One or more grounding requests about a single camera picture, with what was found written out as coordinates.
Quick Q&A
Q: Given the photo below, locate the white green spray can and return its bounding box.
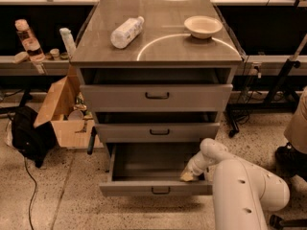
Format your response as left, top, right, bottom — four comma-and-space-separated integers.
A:
59, 28, 76, 58

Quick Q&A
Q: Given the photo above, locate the grey drawer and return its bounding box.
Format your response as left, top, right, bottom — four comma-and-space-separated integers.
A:
81, 84, 232, 112
100, 143, 212, 196
96, 123, 220, 143

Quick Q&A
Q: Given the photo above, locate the open cardboard box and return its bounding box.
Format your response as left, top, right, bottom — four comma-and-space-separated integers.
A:
34, 66, 94, 149

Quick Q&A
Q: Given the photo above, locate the black backpack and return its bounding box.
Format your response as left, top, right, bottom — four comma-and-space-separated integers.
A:
11, 106, 57, 168

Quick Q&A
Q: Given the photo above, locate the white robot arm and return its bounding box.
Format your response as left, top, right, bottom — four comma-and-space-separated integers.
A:
180, 138, 290, 230

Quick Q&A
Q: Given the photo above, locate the black chair caster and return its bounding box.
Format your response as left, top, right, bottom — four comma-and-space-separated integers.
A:
270, 215, 307, 230

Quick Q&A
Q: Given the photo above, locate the white paper bowl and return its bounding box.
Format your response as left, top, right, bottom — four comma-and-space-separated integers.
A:
184, 15, 223, 39

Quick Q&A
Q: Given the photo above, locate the grey bottom drawer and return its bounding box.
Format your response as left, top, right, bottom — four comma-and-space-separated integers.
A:
100, 143, 212, 196

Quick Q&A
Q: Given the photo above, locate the clear plastic bottle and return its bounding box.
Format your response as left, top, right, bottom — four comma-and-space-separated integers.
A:
110, 16, 144, 49

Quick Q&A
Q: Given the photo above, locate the black tripod stand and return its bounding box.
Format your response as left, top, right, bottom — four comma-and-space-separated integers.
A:
263, 34, 307, 107

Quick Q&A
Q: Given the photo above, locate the white cup in box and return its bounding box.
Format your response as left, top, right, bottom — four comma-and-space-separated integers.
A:
68, 110, 83, 121

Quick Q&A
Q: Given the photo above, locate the grey top drawer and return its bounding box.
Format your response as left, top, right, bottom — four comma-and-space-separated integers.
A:
81, 84, 232, 112

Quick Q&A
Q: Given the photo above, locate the grey middle drawer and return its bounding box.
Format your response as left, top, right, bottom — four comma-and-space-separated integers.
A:
96, 123, 220, 143

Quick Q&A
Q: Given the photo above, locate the grey three-drawer cabinet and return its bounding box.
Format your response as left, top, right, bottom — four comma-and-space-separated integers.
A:
70, 0, 243, 174

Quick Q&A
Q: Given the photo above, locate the tall bottle with label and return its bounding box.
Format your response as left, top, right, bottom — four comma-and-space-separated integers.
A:
14, 19, 45, 62

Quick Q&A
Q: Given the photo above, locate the grey metal shelf rail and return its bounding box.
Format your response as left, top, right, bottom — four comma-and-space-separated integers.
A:
0, 56, 69, 76

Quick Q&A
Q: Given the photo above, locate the black floor cable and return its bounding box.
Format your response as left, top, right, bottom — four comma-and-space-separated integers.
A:
23, 156, 38, 230

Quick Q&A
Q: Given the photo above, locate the small round container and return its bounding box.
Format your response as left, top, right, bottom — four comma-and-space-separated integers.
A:
50, 48, 59, 59

